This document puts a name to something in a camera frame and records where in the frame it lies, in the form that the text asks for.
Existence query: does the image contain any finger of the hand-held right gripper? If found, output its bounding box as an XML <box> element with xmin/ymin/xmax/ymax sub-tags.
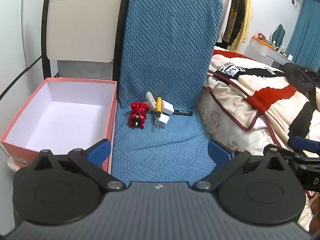
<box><xmin>282</xmin><ymin>135</ymin><xmax>320</xmax><ymax>167</ymax></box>

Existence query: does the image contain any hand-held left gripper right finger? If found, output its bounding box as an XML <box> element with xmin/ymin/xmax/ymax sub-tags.
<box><xmin>192</xmin><ymin>140</ymin><xmax>292</xmax><ymax>193</ymax></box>

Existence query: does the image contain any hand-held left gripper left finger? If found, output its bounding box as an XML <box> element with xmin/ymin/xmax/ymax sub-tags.
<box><xmin>27</xmin><ymin>139</ymin><xmax>126</xmax><ymax>192</ymax></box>

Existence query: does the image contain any pink cardboard box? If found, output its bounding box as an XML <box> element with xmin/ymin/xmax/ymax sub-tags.
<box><xmin>0</xmin><ymin>77</ymin><xmax>118</xmax><ymax>175</ymax></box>

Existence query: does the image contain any black rectangular stick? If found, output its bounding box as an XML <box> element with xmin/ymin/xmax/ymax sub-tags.
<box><xmin>172</xmin><ymin>109</ymin><xmax>194</xmax><ymax>117</ymax></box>

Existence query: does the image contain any white charger plug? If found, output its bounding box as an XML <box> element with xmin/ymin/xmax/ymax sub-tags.
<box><xmin>161</xmin><ymin>100</ymin><xmax>175</xmax><ymax>116</ymax></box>
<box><xmin>154</xmin><ymin>112</ymin><xmax>171</xmax><ymax>129</ymax></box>

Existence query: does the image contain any white fuzzy hair clip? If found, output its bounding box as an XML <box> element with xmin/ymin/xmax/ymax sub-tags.
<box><xmin>145</xmin><ymin>91</ymin><xmax>158</xmax><ymax>111</ymax></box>

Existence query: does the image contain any yellow screwdriver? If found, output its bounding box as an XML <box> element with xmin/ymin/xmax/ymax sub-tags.
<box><xmin>155</xmin><ymin>97</ymin><xmax>163</xmax><ymax>127</ymax></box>

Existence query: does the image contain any floral bed sheet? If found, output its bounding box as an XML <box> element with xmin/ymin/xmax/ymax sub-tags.
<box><xmin>198</xmin><ymin>86</ymin><xmax>293</xmax><ymax>156</ymax></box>

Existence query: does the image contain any white red black plush blanket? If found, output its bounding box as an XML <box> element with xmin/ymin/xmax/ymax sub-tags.
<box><xmin>202</xmin><ymin>46</ymin><xmax>320</xmax><ymax>155</ymax></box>

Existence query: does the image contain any black garment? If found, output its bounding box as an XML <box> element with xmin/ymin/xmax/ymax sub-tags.
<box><xmin>282</xmin><ymin>62</ymin><xmax>320</xmax><ymax>98</ymax></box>

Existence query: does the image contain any white dresser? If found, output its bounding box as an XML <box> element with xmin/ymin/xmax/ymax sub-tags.
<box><xmin>243</xmin><ymin>37</ymin><xmax>296</xmax><ymax>69</ymax></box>

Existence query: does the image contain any blue quilted mat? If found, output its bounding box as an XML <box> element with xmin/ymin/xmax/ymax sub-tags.
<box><xmin>110</xmin><ymin>0</ymin><xmax>235</xmax><ymax>183</ymax></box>

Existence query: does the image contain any blue curtain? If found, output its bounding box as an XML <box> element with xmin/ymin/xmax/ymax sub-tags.
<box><xmin>285</xmin><ymin>0</ymin><xmax>320</xmax><ymax>72</ymax></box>

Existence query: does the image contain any beige cardboard panel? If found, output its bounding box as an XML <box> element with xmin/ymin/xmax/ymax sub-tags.
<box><xmin>46</xmin><ymin>0</ymin><xmax>126</xmax><ymax>64</ymax></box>

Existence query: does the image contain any row of hanging clothes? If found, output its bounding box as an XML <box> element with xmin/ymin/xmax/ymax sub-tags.
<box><xmin>200</xmin><ymin>0</ymin><xmax>254</xmax><ymax>52</ymax></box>

